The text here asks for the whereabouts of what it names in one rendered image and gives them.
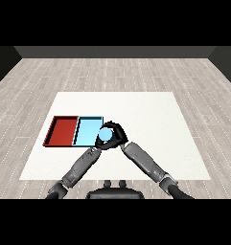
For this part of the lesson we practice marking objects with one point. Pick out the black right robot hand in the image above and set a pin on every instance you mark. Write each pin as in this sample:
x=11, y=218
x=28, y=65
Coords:
x=121, y=135

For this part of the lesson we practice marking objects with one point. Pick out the red shallow open box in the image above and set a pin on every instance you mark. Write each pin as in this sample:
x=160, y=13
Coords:
x=61, y=131

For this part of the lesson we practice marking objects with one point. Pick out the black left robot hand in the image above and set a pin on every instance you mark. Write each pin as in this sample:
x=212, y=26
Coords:
x=104, y=146

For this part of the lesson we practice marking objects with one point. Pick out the small blue can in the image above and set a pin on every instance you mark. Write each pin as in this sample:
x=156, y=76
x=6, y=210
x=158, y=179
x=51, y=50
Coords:
x=105, y=135

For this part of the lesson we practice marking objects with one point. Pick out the light blue shallow open box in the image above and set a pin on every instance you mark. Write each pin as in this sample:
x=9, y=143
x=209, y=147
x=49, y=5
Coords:
x=86, y=131

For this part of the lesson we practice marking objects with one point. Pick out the dark grey robot body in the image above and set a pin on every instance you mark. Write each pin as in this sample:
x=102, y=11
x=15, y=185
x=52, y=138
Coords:
x=115, y=193

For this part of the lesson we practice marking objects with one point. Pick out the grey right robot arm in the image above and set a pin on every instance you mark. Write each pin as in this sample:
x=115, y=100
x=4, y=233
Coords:
x=145, y=162

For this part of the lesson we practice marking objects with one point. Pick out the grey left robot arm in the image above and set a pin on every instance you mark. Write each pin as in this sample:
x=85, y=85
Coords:
x=81, y=166

